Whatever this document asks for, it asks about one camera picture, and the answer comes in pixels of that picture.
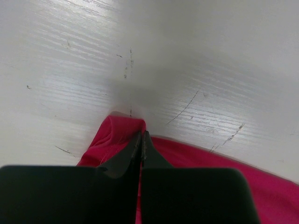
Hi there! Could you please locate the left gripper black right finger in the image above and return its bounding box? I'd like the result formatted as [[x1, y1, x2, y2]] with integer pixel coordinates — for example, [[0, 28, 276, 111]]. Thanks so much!
[[141, 132, 260, 224]]

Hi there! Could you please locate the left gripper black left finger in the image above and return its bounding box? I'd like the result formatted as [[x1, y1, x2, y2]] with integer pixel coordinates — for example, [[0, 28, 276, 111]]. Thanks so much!
[[0, 133, 142, 224]]

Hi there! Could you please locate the pink t shirt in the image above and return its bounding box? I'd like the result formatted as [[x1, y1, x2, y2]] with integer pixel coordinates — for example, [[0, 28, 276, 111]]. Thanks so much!
[[77, 115, 299, 224]]

